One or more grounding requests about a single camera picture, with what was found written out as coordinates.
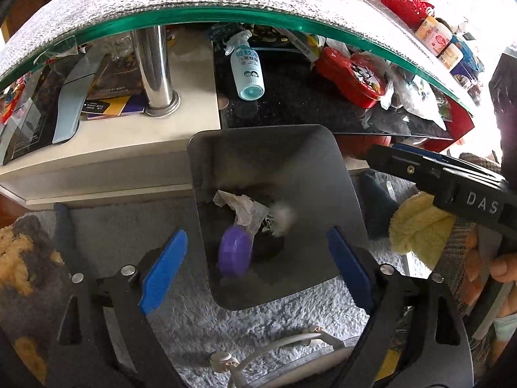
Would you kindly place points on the stack of books and cards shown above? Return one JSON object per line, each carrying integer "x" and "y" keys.
{"x": 117, "y": 107}

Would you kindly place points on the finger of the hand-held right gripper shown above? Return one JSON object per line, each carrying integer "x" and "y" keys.
{"x": 400, "y": 165}
{"x": 420, "y": 150}

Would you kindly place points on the light blue spray bottle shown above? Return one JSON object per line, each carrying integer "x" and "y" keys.
{"x": 246, "y": 68}

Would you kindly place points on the white fluffy wad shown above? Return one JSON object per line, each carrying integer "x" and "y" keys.
{"x": 282, "y": 215}

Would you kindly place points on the purple round lid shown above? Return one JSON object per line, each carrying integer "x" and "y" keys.
{"x": 234, "y": 250}

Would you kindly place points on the crumpled white tissue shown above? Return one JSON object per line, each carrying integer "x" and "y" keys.
{"x": 242, "y": 206}

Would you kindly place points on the chrome table leg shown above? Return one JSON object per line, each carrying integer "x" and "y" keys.
{"x": 155, "y": 72}

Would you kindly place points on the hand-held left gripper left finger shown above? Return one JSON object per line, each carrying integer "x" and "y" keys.
{"x": 163, "y": 273}

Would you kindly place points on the red cartoon tin box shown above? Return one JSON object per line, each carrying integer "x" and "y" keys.
{"x": 343, "y": 73}

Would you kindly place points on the grey plastic strip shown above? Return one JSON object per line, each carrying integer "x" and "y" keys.
{"x": 70, "y": 105}

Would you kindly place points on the red lace basket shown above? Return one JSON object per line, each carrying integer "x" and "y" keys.
{"x": 404, "y": 4}

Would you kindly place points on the yellow plush cloth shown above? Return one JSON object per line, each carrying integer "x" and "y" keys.
{"x": 420, "y": 226}

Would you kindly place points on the glass coffee table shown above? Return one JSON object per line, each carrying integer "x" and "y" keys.
{"x": 121, "y": 141}

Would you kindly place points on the brown yellow plush blanket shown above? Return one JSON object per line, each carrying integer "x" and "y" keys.
{"x": 24, "y": 258}

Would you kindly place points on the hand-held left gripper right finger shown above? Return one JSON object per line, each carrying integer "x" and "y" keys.
{"x": 350, "y": 270}

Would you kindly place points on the brown basketball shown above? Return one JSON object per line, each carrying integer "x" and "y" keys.
{"x": 359, "y": 147}

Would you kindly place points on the black glossy board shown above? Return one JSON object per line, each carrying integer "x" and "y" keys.
{"x": 32, "y": 117}

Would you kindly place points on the white bottle pink label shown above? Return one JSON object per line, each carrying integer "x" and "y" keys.
{"x": 434, "y": 34}

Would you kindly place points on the dark blue cloth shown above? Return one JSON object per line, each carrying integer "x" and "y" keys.
{"x": 377, "y": 206}

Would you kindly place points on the blue round tin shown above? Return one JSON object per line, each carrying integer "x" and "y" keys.
{"x": 470, "y": 58}

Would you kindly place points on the clear plastic bag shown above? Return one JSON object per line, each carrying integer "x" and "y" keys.
{"x": 416, "y": 101}

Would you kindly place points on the white bottle yellow label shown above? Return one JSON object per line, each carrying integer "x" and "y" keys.
{"x": 450, "y": 57}

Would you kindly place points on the person's right hand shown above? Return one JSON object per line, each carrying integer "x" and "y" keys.
{"x": 503, "y": 270}

